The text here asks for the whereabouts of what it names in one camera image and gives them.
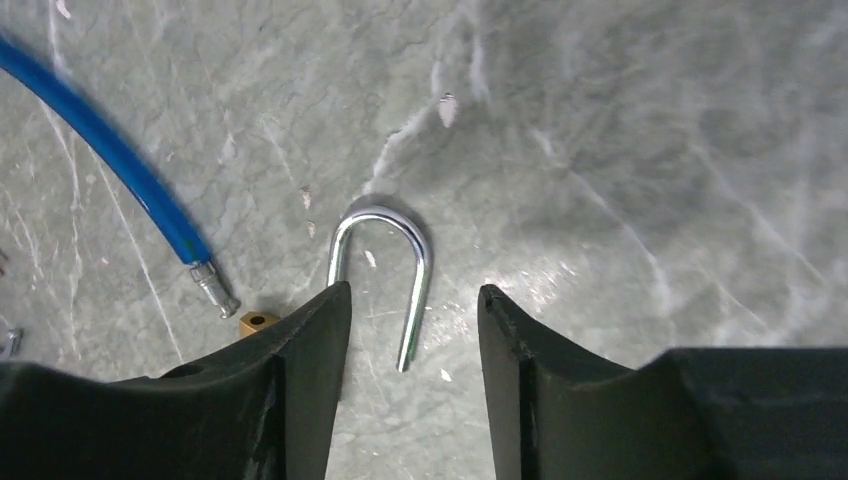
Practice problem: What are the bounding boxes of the long shackle brass padlock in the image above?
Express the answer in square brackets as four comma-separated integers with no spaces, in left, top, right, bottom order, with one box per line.
[227,200,432,378]

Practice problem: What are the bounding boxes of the blue cable lock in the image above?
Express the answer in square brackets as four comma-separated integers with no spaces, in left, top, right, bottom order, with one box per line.
[1,39,240,318]

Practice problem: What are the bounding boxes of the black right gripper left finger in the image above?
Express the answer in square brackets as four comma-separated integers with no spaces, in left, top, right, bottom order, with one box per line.
[1,281,352,479]

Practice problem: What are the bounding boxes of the cable lock keys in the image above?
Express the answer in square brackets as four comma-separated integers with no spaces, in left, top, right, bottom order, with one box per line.
[0,328,23,360]

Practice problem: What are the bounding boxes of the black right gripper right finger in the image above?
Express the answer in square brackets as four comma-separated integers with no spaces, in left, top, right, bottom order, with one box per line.
[478,285,847,479]

